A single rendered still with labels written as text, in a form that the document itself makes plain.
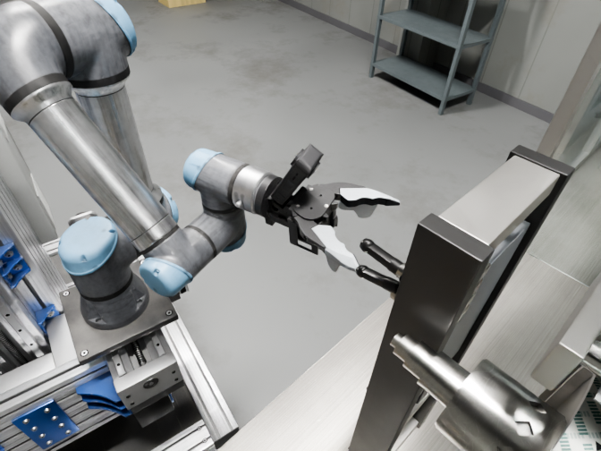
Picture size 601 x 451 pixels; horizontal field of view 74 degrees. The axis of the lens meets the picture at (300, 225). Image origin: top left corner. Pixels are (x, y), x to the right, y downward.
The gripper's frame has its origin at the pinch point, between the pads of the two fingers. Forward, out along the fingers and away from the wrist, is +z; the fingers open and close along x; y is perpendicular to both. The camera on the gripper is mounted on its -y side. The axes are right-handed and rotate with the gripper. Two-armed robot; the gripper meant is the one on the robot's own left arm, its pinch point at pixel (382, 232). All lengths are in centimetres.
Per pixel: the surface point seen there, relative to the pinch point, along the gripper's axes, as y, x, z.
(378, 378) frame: -1.3, 19.9, 7.8
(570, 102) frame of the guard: 2, -49, 19
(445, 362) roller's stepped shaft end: -14.5, 21.4, 12.2
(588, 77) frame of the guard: -4, -49, 20
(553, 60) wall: 123, -331, 24
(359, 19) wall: 165, -428, -187
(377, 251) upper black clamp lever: -15.5, 15.0, 3.9
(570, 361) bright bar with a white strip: -24.9, 23.5, 16.5
